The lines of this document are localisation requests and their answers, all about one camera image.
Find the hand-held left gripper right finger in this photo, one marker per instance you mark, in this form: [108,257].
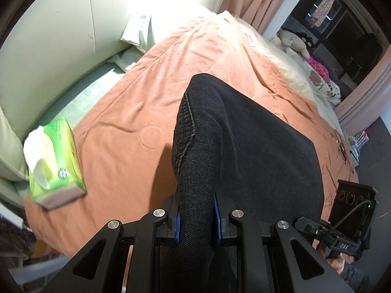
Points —
[217,222]

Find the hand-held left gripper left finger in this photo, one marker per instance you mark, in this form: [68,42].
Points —
[177,229]

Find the black pants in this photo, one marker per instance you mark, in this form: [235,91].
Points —
[244,143]

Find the person's right forearm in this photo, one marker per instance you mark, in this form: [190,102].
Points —
[356,280]

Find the person's right hand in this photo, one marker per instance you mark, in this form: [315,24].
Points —
[337,265]

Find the white storage rack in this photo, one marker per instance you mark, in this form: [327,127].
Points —
[357,145]

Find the orange blanket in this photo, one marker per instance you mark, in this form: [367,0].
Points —
[128,122]

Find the grey sofa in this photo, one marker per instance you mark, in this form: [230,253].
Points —
[343,82]

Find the green tissue box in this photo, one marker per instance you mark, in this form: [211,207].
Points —
[59,164]

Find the pink plush toy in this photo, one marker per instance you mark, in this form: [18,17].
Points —
[317,67]

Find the cream printed quilt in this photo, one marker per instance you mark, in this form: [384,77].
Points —
[293,70]

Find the grey-green bed sheet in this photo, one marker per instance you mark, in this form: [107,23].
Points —
[79,97]

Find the black plush toy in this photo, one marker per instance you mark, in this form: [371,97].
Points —
[309,42]

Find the beige plush bear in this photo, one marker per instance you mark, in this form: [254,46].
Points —
[293,41]

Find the white pillow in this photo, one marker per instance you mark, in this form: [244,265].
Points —
[140,33]
[128,59]

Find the cream cushion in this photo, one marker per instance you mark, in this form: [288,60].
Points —
[12,152]

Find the hanging floral garment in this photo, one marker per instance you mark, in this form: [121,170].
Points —
[323,9]

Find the cream headboard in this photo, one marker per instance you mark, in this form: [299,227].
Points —
[76,21]

